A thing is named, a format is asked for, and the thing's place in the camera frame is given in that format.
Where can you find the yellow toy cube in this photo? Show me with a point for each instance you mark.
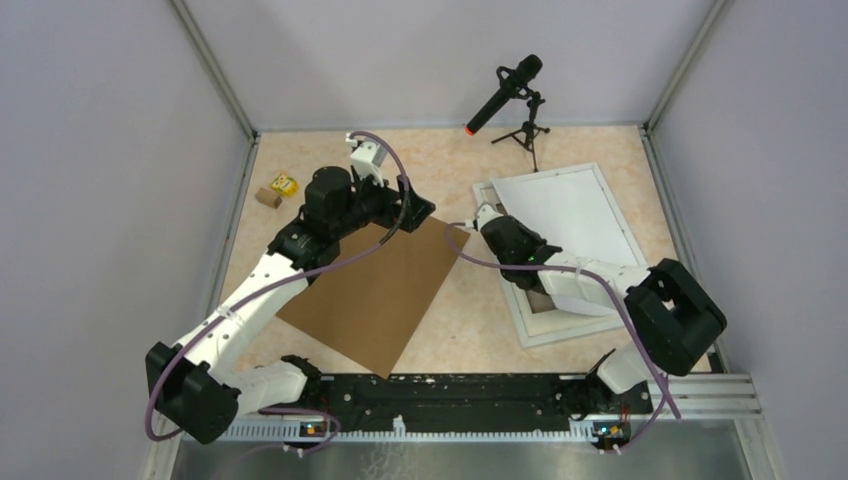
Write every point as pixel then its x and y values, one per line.
pixel 284 185

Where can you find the small brown cardboard block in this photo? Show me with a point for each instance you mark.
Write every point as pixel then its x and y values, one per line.
pixel 269 198

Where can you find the sunset landscape photo print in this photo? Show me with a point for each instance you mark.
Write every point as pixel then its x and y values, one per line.
pixel 541 203

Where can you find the white photo mat board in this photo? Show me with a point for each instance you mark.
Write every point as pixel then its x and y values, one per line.
pixel 603 229

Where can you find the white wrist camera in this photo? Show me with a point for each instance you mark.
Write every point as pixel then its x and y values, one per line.
pixel 366 158
pixel 484 214

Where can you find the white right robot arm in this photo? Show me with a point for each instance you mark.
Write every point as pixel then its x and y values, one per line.
pixel 671 319

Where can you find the black shotgun microphone orange tip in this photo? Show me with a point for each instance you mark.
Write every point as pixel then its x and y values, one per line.
pixel 513 85

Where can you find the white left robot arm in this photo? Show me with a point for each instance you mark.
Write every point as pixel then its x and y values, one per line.
pixel 193 384

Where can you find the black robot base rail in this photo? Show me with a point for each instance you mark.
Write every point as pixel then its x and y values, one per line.
pixel 468 403

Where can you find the brown cardboard backing board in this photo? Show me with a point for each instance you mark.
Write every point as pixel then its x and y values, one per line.
pixel 369 309

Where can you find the white toothed cable channel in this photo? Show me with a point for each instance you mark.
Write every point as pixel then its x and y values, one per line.
pixel 289 431

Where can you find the black mini tripod stand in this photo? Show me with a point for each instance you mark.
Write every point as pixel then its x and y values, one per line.
pixel 525 135

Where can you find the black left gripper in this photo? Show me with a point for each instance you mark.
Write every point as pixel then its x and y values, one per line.
pixel 406 216

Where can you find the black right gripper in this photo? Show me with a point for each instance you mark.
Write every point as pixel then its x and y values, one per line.
pixel 531 235

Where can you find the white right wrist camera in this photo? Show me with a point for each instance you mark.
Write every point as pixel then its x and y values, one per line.
pixel 484 214

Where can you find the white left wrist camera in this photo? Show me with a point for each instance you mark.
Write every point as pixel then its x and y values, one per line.
pixel 366 158

